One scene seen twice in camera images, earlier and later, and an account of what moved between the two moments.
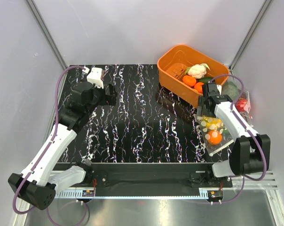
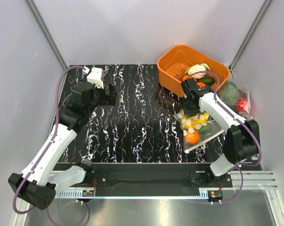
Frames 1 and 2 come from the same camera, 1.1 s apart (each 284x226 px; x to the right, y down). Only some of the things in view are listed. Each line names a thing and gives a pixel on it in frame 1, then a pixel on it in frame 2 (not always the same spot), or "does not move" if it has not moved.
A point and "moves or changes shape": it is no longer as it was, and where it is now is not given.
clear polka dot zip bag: (216, 135) moves or changes shape
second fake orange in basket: (198, 86) does not move
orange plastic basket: (173, 60) does not move
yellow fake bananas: (209, 121) to (194, 121)
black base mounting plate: (153, 176) does not move
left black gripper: (109, 99) does not move
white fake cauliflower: (197, 71) does not move
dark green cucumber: (205, 80) does not move
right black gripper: (200, 111) to (187, 112)
